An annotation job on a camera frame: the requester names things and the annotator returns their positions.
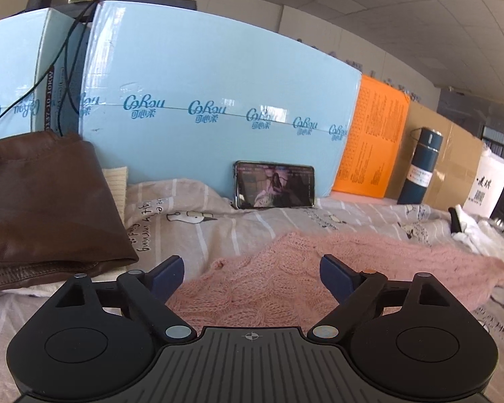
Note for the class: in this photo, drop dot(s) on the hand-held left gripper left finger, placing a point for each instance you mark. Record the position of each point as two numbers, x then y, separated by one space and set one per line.
168 277

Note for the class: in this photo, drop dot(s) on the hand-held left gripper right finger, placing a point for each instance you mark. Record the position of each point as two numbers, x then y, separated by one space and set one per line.
335 277

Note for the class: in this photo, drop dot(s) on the pink knitted sweater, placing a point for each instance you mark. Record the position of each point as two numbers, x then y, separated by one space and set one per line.
285 268

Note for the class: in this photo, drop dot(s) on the white garment with black trim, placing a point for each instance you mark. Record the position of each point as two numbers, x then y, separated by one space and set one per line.
487 237

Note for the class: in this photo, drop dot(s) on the cartoon printed bed sheet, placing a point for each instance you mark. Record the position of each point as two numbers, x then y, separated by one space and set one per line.
218 226

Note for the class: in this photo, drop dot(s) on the cream knit cloth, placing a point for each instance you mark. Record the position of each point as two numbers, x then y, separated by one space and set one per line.
115 187

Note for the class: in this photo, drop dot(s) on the smartphone with lit screen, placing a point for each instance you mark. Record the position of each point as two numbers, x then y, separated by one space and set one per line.
273 184

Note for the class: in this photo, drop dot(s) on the dark blue vacuum bottle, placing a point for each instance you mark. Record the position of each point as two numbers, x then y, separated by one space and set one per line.
419 168

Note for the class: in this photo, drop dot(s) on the brown leather jacket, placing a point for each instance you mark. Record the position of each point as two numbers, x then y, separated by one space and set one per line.
46 210

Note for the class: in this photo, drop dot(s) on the orange printed carton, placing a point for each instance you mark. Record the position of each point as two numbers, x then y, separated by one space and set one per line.
374 134

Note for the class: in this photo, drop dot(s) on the brown cardboard box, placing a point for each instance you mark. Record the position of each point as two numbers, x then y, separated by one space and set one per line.
458 159

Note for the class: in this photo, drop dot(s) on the white plastic container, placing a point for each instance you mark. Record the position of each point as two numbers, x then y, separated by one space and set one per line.
489 180

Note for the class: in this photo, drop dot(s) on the large light blue carton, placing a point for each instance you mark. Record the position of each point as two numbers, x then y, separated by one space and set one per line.
218 75

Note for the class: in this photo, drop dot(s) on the barred window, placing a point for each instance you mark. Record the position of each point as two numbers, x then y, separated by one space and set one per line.
493 137

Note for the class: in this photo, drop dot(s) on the light blue carton with barcode side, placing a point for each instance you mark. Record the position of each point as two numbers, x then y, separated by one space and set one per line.
8 71

